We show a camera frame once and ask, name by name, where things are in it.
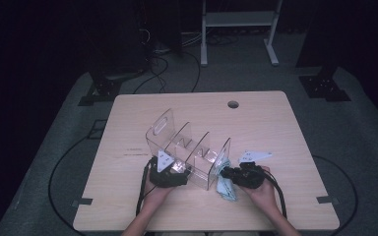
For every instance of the black stand base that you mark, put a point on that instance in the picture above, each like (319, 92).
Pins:
(323, 87)
(103, 87)

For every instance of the person's right hand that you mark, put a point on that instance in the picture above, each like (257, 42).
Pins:
(264, 195)

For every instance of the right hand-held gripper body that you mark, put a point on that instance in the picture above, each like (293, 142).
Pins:
(247, 177)

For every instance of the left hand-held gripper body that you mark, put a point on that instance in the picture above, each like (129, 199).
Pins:
(164, 178)

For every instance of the light blue cloth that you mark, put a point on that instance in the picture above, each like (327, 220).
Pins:
(225, 190)

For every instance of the white metal stand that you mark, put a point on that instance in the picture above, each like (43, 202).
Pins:
(239, 18)

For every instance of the person's left hand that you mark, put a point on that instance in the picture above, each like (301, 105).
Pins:
(156, 195)

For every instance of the clear acrylic divided organizer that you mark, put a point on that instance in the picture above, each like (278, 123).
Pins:
(190, 147)

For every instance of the black tape strip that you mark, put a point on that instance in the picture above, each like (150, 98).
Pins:
(325, 199)
(84, 201)

